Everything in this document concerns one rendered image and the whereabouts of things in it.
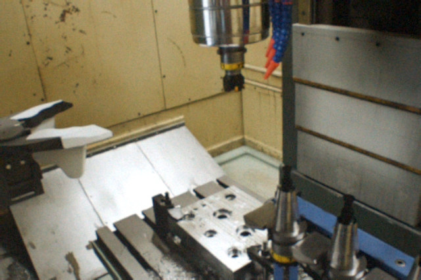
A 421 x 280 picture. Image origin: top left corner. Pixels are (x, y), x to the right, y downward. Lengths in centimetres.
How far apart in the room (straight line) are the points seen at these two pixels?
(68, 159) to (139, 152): 142
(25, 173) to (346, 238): 40
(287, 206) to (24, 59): 131
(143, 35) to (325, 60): 91
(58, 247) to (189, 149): 75
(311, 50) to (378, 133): 32
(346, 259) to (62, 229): 126
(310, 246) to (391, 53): 62
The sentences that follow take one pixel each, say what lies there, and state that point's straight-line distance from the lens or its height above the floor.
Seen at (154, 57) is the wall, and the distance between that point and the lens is 190.
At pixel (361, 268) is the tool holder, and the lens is 59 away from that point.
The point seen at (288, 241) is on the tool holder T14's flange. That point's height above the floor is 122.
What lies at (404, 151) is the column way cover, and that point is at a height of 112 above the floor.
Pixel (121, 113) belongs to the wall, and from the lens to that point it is 188.
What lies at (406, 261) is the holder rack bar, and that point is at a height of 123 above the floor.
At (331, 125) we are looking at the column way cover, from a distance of 128.
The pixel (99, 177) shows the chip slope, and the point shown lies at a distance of 179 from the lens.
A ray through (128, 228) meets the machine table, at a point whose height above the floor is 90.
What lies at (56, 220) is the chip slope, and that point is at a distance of 168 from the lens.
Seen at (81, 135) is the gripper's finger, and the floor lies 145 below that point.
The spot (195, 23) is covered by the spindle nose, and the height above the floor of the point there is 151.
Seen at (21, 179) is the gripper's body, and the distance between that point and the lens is 51.
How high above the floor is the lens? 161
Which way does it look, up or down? 25 degrees down
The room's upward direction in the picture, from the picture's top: 5 degrees counter-clockwise
